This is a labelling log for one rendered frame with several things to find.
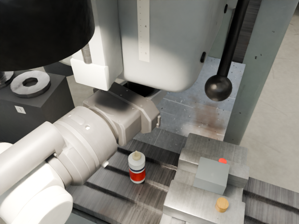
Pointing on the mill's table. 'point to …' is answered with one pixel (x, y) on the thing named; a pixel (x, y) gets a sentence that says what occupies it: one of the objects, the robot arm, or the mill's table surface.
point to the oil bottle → (137, 167)
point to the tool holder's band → (137, 86)
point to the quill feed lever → (227, 58)
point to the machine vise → (212, 150)
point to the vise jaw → (200, 206)
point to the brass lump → (221, 205)
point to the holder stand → (31, 102)
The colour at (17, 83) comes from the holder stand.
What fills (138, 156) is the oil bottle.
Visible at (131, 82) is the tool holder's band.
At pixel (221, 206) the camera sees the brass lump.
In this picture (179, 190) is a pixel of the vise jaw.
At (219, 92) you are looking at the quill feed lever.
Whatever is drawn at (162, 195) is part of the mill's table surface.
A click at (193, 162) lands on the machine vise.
